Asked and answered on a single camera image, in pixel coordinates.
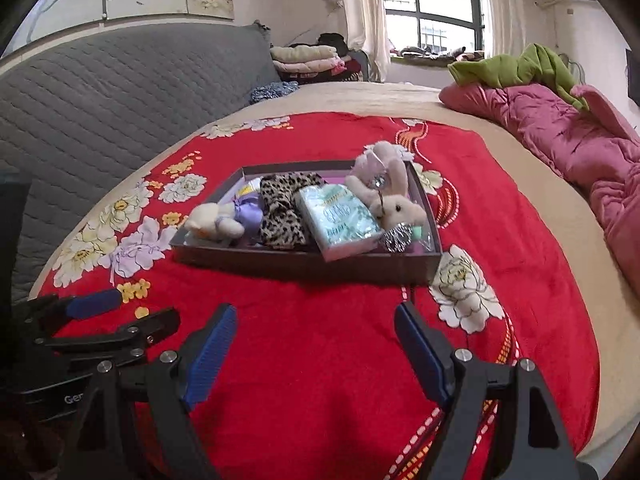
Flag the red floral blanket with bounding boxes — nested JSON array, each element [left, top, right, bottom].
[[42, 113, 600, 479]]

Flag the green tissue pack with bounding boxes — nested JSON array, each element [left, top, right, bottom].
[[295, 184, 384, 262]]

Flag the right cream curtain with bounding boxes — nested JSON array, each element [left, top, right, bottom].
[[489, 0, 526, 55]]

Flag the black framed window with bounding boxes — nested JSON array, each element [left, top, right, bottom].
[[382, 0, 487, 56]]

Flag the grey shallow cardboard box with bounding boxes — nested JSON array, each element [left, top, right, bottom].
[[169, 159, 445, 287]]

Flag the grey quilted headboard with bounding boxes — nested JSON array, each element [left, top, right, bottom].
[[1, 23, 278, 300]]

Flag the black television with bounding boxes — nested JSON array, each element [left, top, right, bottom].
[[626, 50, 640, 106]]

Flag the pink quilted comforter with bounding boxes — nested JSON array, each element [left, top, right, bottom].
[[439, 84, 640, 290]]

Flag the cream curtain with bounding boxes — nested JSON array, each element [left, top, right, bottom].
[[489, 0, 526, 55], [323, 0, 390, 82]]

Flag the leopard print scrunchie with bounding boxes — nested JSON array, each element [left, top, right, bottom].
[[259, 172, 326, 250]]

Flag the clothes on window sill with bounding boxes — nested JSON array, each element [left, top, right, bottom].
[[390, 47, 485, 67]]

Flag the green blanket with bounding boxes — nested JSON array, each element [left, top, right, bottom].
[[448, 44, 589, 110]]

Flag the blue patterned cloth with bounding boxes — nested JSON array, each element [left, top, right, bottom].
[[250, 81, 299, 104]]

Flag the yellow white snack packet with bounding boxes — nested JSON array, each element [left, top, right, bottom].
[[234, 177, 262, 200]]

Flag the stack of folded blankets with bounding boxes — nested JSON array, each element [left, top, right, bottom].
[[270, 32, 370, 84]]

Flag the cream bear purple dress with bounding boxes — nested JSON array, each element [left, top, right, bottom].
[[184, 193, 264, 242]]

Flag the green makeup sponge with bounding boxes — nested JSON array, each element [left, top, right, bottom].
[[411, 226, 431, 244]]

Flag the pink bunny plush with tiara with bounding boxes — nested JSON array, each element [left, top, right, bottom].
[[345, 141, 427, 252]]

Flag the left cream curtain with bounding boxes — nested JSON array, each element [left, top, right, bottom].
[[323, 0, 390, 82]]

